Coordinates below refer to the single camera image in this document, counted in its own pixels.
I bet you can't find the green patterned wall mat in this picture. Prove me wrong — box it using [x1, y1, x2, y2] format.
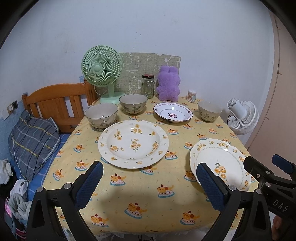
[94, 52, 182, 95]

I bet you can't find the wall power socket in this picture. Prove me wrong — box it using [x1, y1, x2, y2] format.
[6, 100, 18, 115]

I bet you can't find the purple plush toy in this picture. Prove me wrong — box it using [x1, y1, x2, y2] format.
[157, 66, 181, 102]

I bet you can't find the grey plaid pillow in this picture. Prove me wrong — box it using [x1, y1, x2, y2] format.
[8, 110, 60, 182]

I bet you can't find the blue plaid bedsheet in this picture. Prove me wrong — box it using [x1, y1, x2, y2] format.
[24, 134, 70, 201]

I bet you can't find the glass jar red lid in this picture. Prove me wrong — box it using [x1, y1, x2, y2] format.
[141, 74, 154, 99]

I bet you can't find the white plate red pattern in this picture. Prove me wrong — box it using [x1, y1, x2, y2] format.
[153, 102, 193, 123]

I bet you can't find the large yellow floral plate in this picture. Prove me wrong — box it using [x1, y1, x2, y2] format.
[98, 120, 169, 169]

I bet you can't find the floral ceramic bowl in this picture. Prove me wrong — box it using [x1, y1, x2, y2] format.
[85, 103, 119, 129]
[197, 100, 222, 122]
[119, 94, 148, 115]

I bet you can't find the pile of clothes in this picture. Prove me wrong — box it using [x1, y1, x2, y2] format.
[1, 159, 32, 240]

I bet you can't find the green desk fan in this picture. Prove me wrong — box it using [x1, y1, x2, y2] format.
[81, 45, 124, 104]

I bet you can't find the person's hand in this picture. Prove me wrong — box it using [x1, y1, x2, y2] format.
[271, 215, 282, 240]

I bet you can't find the wooden bed headboard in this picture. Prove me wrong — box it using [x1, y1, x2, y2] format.
[22, 80, 97, 133]

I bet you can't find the scalloped yellow floral plate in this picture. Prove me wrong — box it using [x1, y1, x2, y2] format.
[190, 138, 251, 191]

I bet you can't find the yellow patterned tablecloth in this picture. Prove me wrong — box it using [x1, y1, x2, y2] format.
[43, 98, 248, 235]

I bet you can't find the white clip fan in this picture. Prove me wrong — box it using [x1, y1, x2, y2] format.
[227, 98, 259, 136]

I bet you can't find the toothpick container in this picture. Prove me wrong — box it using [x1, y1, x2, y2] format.
[186, 90, 197, 103]

